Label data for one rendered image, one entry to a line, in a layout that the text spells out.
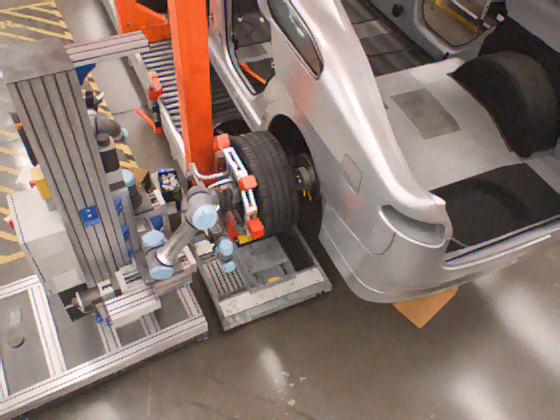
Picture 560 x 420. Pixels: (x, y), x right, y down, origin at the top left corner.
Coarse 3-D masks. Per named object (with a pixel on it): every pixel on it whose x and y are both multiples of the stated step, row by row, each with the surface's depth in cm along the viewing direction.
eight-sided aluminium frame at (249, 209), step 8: (216, 152) 320; (224, 152) 302; (232, 152) 302; (216, 160) 326; (224, 160) 328; (216, 168) 333; (224, 168) 333; (232, 168) 295; (240, 168) 295; (240, 176) 291; (240, 192) 294; (248, 192) 294; (248, 208) 294; (232, 216) 335; (248, 216) 297; (240, 224) 332; (240, 232) 323; (248, 232) 308
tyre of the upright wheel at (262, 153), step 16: (240, 144) 300; (256, 144) 300; (272, 144) 301; (256, 160) 292; (272, 160) 295; (288, 160) 297; (256, 176) 289; (272, 176) 292; (288, 176) 295; (256, 192) 294; (272, 192) 292; (288, 192) 296; (272, 208) 295; (288, 208) 300; (272, 224) 303; (288, 224) 310
